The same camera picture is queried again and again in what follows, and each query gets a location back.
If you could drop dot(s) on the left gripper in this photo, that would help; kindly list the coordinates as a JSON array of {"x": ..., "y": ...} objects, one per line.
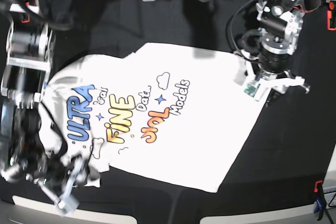
[{"x": 272, "y": 81}]

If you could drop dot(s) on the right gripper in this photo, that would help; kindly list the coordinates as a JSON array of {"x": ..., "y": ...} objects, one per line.
[{"x": 57, "y": 180}]

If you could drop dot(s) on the white printed t-shirt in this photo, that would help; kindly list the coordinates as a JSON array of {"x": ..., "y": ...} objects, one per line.
[{"x": 172, "y": 113}]

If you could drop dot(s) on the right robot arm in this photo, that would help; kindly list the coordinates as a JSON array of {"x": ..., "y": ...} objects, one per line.
[{"x": 29, "y": 47}]

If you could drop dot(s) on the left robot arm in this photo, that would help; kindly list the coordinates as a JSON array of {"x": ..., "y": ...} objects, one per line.
[{"x": 267, "y": 50}]

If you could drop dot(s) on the black table cloth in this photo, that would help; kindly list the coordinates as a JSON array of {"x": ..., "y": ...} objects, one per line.
[{"x": 290, "y": 146}]

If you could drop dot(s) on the orange clamp far right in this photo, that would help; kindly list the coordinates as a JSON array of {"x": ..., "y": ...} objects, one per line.
[{"x": 331, "y": 16}]

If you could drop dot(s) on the orange blue clamp near right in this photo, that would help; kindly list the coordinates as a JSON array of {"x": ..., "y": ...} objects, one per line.
[{"x": 319, "y": 203}]

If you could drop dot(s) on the orange black clamp far left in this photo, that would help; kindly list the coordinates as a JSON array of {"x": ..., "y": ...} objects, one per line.
[{"x": 25, "y": 18}]

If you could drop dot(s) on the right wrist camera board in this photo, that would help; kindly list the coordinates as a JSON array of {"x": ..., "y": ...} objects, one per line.
[{"x": 67, "y": 205}]

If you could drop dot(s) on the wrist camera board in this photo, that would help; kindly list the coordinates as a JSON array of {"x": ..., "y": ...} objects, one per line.
[
  {"x": 67, "y": 205},
  {"x": 253, "y": 89}
]

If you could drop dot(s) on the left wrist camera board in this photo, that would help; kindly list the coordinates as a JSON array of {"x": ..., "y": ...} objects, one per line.
[{"x": 253, "y": 89}]

